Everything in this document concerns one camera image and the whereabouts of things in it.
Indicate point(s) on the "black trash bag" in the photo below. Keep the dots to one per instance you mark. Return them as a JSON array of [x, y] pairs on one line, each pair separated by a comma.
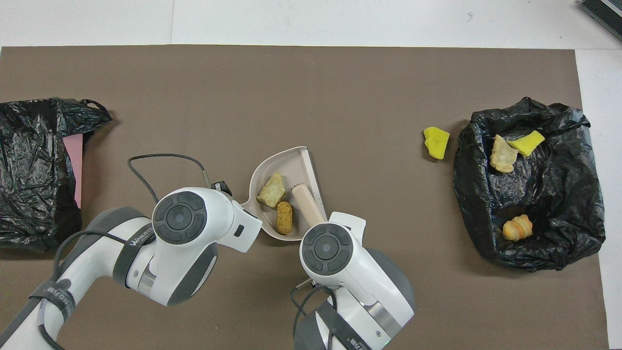
[[568, 194], [29, 170]]

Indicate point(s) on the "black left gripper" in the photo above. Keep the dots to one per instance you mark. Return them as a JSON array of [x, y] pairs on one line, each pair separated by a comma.
[[222, 188]]

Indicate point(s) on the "plain yellow sponge piece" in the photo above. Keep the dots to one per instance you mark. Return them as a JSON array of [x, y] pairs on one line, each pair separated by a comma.
[[436, 143]]

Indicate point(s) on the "brown table mat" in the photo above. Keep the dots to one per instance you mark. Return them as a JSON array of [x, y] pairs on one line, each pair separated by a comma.
[[291, 97]]

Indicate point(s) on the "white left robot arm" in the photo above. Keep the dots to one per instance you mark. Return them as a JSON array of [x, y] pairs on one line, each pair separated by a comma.
[[184, 243]]

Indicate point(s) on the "pale toy bread chunk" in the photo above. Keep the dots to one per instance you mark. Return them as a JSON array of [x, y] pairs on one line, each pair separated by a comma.
[[272, 190], [503, 154]]

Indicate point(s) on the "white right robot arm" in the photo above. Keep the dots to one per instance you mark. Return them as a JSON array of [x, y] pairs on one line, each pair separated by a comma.
[[359, 282]]

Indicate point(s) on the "dark ribbed panel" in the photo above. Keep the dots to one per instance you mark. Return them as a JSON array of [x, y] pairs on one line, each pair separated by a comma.
[[605, 14]]

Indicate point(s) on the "beige plastic dustpan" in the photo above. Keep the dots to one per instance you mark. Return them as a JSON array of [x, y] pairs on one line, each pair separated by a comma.
[[296, 167]]

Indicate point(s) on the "toy croissant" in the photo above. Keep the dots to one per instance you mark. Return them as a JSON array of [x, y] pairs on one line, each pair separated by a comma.
[[517, 228]]

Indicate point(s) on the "pink bin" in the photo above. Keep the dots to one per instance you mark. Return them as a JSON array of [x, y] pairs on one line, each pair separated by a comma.
[[75, 160]]

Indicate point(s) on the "yellow green sponge piece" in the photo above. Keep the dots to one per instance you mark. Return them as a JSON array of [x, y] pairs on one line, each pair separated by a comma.
[[528, 142]]

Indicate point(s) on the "right black trash bag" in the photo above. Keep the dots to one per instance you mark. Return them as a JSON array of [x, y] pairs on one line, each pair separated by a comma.
[[568, 194]]

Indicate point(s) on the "brown toy bread roll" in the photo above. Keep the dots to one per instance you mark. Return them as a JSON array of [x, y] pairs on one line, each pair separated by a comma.
[[285, 218]]

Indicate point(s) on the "beige hand brush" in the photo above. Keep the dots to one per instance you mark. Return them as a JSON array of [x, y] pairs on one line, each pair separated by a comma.
[[307, 201]]

